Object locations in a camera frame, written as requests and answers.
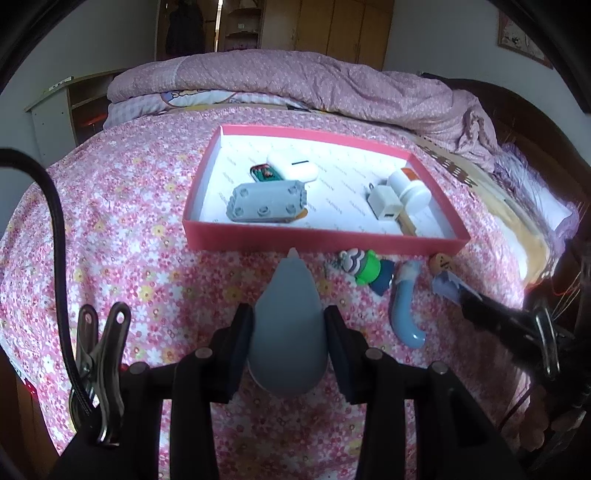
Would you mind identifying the grey curved claw tool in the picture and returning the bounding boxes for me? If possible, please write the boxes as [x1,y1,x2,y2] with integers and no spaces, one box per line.
[432,270,481,306]

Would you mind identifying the wooden chess piece disc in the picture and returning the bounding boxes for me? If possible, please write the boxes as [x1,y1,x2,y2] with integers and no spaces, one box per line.
[429,253,456,276]

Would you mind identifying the wooden stand piece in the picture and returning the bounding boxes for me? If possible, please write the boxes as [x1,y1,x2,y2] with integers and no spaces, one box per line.
[397,211,417,236]

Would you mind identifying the green blue cartoon figurine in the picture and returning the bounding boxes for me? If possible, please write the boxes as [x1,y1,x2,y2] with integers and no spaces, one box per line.
[339,248,396,296]

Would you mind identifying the white jar orange label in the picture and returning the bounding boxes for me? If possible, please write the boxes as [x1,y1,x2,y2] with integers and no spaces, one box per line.
[387,167,432,215]

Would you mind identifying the white usb charger plug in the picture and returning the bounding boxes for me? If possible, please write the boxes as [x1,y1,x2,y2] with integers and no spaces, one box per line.
[367,184,404,221]

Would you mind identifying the grey plastic block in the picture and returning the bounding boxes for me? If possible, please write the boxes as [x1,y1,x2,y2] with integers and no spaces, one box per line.
[226,180,307,223]

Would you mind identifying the green lighter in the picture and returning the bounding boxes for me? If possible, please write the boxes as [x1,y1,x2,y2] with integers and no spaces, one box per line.
[249,164,283,182]

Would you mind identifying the white earbuds case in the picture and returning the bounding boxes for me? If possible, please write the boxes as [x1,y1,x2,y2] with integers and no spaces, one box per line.
[267,153,320,183]

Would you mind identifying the person hand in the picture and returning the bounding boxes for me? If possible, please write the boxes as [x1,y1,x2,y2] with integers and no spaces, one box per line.
[519,385,559,452]

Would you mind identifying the dark wooden headboard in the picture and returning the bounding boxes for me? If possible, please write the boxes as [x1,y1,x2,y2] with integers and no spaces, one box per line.
[420,72,591,278]

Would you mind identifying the metal spring clamp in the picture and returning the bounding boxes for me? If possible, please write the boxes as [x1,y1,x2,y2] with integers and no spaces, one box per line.
[69,302,131,445]

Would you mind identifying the white pillow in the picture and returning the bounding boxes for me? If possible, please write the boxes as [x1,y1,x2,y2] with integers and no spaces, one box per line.
[493,143,580,241]

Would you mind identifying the pink shallow cardboard box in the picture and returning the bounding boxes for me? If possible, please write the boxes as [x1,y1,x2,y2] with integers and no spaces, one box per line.
[182,124,470,256]

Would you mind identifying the pink floral bed sheet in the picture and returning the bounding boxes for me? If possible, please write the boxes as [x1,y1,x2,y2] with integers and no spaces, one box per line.
[1,116,528,479]

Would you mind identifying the purple floral quilt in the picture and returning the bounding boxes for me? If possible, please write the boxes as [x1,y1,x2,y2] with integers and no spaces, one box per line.
[105,49,502,171]

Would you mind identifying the grey bedside cabinet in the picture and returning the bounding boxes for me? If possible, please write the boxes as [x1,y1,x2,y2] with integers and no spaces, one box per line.
[25,69,123,166]

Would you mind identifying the wooden wardrobe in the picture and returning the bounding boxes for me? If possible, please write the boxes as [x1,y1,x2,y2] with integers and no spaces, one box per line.
[154,0,394,70]

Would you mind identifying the framed wall picture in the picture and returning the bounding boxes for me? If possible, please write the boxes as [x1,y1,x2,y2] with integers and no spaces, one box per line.
[497,12,553,69]

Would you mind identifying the black cable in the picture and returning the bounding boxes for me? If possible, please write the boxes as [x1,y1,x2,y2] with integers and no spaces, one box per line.
[0,148,93,416]

